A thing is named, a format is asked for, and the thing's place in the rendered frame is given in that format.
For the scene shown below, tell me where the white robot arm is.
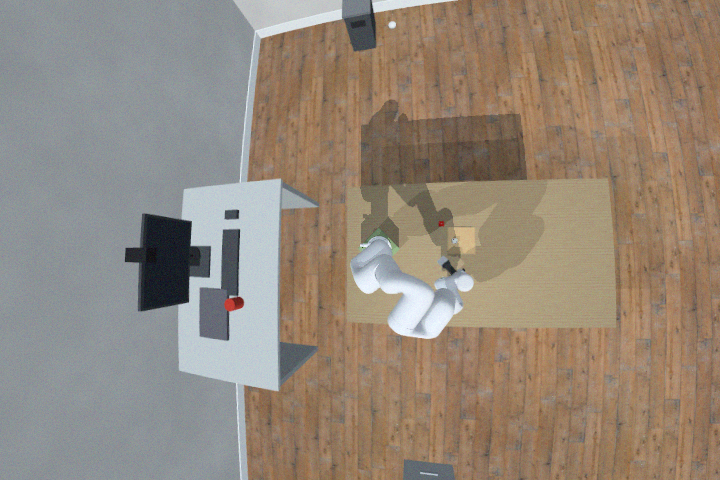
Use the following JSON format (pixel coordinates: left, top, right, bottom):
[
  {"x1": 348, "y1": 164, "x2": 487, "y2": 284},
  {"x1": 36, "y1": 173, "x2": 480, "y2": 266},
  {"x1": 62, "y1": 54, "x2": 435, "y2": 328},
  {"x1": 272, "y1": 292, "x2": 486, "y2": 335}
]
[{"x1": 350, "y1": 236, "x2": 474, "y2": 338}]

